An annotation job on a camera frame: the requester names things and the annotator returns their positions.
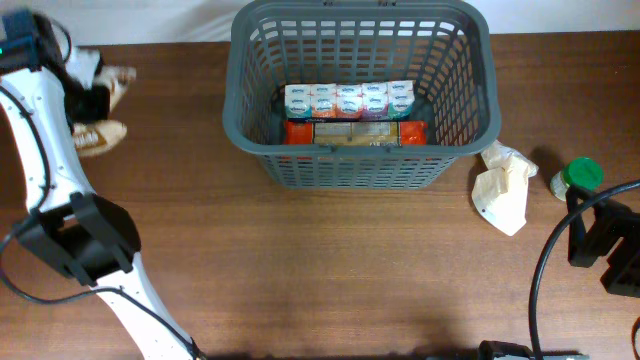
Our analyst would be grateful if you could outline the brown white snack bag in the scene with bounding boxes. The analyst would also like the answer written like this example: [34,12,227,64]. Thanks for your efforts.
[72,66,137,157]

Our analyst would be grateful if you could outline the green lidded small jar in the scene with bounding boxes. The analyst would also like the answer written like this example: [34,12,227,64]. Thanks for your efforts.
[550,157,604,201]

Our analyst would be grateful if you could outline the cream plastic bag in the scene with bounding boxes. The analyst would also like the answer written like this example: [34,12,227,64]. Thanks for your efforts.
[471,141,538,236]

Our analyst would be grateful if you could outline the orange spaghetti packet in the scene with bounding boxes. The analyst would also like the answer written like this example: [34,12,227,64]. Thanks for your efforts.
[284,121,428,147]

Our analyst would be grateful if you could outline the multicolour tissue pocket pack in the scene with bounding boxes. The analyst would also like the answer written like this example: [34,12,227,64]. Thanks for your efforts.
[284,80,415,123]

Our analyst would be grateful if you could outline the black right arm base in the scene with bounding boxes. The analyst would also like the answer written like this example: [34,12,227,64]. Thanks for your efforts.
[423,340,591,360]

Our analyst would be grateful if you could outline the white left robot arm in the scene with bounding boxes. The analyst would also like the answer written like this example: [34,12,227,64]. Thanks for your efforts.
[1,7,201,359]

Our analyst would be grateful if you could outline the grey plastic mesh basket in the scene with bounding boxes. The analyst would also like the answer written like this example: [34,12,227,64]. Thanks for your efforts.
[222,1,501,189]

